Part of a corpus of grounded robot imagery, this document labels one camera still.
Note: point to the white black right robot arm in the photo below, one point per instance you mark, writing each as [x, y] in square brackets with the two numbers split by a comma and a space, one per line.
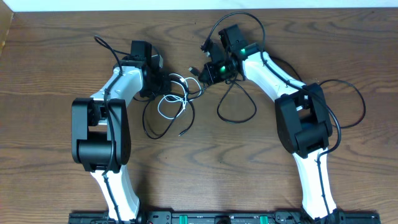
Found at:
[304, 121]

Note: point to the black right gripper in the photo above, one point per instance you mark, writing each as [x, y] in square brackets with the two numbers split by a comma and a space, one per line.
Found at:
[212, 79]

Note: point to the black mounting rail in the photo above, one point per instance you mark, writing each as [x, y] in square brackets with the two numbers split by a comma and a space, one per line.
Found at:
[280, 217]

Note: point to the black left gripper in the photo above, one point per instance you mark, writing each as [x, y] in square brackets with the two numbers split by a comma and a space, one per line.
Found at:
[166, 86]

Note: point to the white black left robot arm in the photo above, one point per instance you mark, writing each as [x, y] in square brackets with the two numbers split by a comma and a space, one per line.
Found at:
[101, 140]

